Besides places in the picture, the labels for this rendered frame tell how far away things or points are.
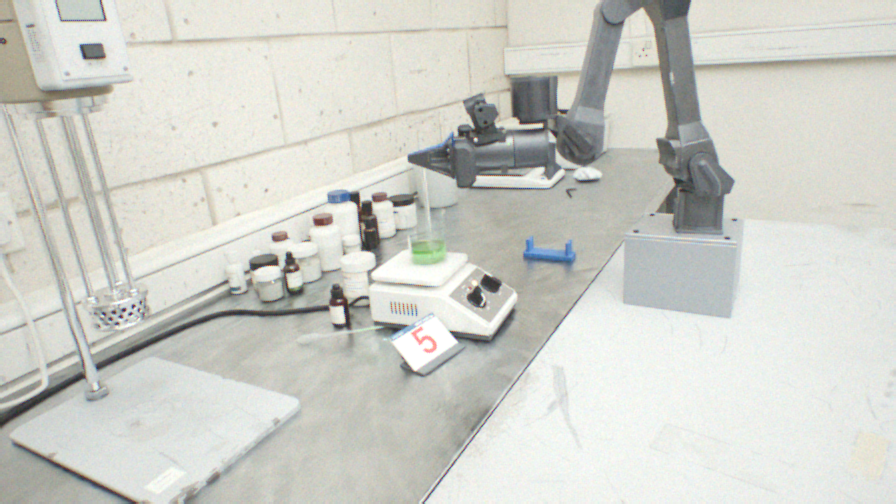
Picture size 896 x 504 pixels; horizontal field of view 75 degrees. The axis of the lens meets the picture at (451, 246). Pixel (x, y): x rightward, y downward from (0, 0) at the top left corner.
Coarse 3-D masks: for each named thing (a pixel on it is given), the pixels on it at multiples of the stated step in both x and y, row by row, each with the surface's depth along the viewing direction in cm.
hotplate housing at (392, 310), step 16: (464, 272) 93; (368, 288) 91; (384, 288) 89; (400, 288) 88; (416, 288) 88; (432, 288) 88; (448, 288) 88; (384, 304) 90; (400, 304) 89; (416, 304) 87; (432, 304) 86; (448, 304) 85; (512, 304) 93; (384, 320) 91; (400, 320) 90; (416, 320) 88; (448, 320) 86; (464, 320) 85; (480, 320) 84; (496, 320) 86; (464, 336) 86; (480, 336) 85
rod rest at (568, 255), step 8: (528, 240) 116; (568, 240) 114; (528, 248) 116; (536, 248) 118; (544, 248) 118; (568, 248) 112; (528, 256) 116; (536, 256) 115; (544, 256) 115; (552, 256) 114; (560, 256) 113; (568, 256) 112
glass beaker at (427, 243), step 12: (408, 216) 92; (420, 216) 94; (432, 216) 94; (408, 228) 90; (420, 228) 89; (432, 228) 89; (444, 228) 91; (408, 240) 91; (420, 240) 89; (432, 240) 89; (444, 240) 91; (420, 252) 90; (432, 252) 90; (444, 252) 91; (420, 264) 91; (432, 264) 91
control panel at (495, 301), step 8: (472, 272) 94; (480, 272) 95; (464, 280) 91; (472, 280) 92; (480, 280) 93; (456, 288) 88; (464, 288) 89; (472, 288) 89; (504, 288) 94; (456, 296) 86; (464, 296) 87; (488, 296) 90; (496, 296) 91; (504, 296) 92; (464, 304) 85; (488, 304) 88; (496, 304) 89; (480, 312) 85; (488, 312) 86; (496, 312) 87; (488, 320) 85
